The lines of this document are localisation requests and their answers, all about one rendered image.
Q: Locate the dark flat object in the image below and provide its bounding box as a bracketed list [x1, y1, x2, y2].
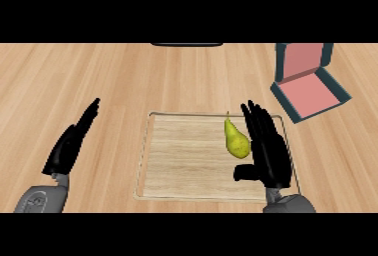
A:
[149, 42, 224, 48]

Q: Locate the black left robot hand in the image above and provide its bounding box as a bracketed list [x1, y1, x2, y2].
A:
[41, 97, 101, 177]

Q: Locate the teal and pink open box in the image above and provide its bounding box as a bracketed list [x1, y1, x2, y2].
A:
[268, 43, 352, 125]

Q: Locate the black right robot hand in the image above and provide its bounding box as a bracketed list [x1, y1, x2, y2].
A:
[231, 99, 292, 189]

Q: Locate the yellow-green pear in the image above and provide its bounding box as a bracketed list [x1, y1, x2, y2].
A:
[222, 111, 252, 160]

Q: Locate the pale wooden tray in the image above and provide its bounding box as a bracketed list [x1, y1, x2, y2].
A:
[132, 111, 302, 204]

